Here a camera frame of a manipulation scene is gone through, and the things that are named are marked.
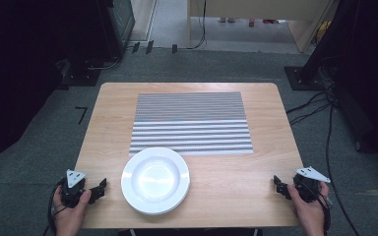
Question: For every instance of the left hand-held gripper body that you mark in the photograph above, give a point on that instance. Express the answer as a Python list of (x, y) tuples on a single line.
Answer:
[(73, 190)]

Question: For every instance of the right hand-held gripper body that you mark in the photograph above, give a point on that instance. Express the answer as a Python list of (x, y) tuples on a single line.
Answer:
[(308, 187)]

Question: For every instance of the person's right hand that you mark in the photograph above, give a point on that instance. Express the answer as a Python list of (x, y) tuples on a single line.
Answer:
[(308, 216)]

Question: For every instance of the person's left hand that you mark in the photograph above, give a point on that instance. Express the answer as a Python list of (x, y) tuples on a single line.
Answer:
[(70, 219)]

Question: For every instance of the white plate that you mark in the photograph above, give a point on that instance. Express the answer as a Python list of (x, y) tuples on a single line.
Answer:
[(155, 181)]

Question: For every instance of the grey striped placemat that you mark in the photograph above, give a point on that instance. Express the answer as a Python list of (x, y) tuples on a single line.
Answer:
[(190, 121)]

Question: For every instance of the black stand with flat base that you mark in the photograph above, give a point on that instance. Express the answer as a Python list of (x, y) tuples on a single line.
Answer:
[(305, 77)]

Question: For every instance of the black stand with square base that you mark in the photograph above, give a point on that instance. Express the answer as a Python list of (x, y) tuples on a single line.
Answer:
[(82, 72)]

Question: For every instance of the small black floor block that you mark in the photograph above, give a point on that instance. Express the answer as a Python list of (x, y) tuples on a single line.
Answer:
[(149, 47), (174, 48), (135, 47)]

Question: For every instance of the yellow object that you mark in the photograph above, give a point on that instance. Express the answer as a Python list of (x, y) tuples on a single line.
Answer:
[(323, 29)]

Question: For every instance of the dark glass cabinet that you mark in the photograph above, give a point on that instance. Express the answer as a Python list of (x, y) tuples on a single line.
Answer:
[(121, 23)]

